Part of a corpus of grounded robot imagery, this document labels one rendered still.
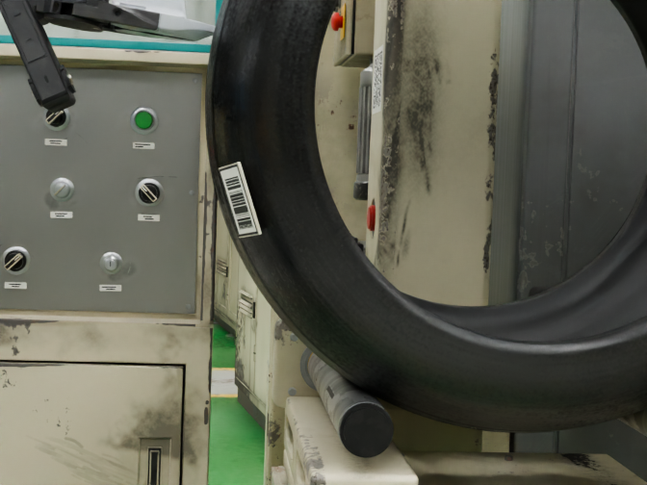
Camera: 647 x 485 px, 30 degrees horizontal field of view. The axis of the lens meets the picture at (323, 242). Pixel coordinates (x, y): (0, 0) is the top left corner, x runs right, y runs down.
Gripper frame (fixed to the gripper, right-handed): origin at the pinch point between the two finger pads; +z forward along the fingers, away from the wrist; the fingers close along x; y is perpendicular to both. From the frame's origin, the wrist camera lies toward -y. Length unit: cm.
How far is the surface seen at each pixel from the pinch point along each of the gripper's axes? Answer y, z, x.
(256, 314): -70, 30, 429
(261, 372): -93, 35, 413
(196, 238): -21, 2, 63
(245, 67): -3.0, 4.2, -10.0
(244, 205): -13.8, 5.8, -10.4
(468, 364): -23.7, 25.7, -11.3
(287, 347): -29.2, 13.7, 23.6
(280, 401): -35.2, 13.9, 23.6
